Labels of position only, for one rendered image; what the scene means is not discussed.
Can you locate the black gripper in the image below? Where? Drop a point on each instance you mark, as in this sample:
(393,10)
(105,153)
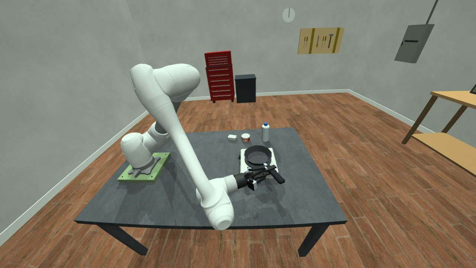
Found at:
(257,173)

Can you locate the white plastic bottle with blue cap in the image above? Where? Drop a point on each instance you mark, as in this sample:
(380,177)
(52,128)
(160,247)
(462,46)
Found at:
(265,132)

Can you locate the red round tin with white lid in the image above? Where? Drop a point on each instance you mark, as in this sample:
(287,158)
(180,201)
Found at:
(245,137)

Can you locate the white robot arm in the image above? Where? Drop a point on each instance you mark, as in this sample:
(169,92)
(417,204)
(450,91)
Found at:
(161,92)

